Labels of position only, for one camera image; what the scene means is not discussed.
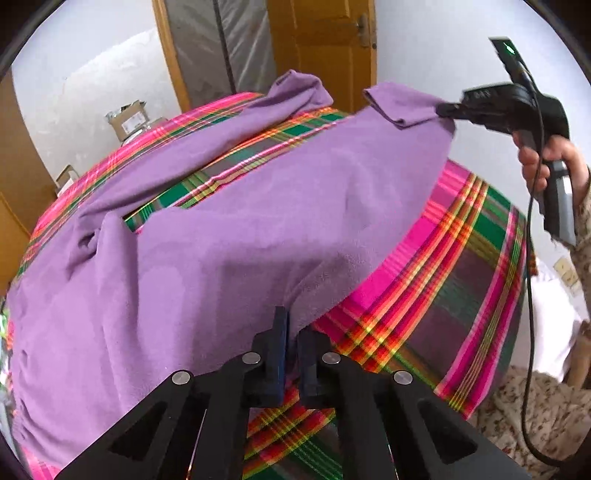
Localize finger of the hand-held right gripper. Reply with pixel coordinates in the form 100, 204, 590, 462
437, 91, 472, 121

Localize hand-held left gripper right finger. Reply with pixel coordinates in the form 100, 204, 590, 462
299, 330, 532, 480

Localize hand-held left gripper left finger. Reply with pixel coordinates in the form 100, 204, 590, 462
55, 307, 291, 480

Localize purple fleece pants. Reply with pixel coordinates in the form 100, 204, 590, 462
9, 69, 455, 472

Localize person's right hand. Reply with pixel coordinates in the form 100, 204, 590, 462
518, 137, 589, 208

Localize wooden door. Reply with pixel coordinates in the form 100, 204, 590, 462
268, 0, 377, 114

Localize pink plaid blanket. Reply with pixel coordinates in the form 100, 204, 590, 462
0, 90, 536, 480

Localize person's floral pajamas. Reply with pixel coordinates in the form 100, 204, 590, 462
475, 364, 591, 480

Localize white floral bedding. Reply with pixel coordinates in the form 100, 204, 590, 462
522, 258, 587, 384

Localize clear plastic sheet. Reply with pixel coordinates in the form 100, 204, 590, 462
166, 0, 278, 100

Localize white cardboard box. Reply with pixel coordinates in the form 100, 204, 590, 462
55, 164, 83, 192

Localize brown labelled cardboard box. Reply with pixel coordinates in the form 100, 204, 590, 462
105, 99, 151, 139

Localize wooden wardrobe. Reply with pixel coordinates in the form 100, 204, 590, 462
0, 69, 58, 296

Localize metal door handle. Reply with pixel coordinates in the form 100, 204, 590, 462
355, 14, 375, 47

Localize beige wall socket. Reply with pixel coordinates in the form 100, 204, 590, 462
554, 258, 580, 292

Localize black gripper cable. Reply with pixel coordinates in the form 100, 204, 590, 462
522, 69, 575, 469

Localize wooden door frame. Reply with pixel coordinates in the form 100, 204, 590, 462
152, 0, 192, 114

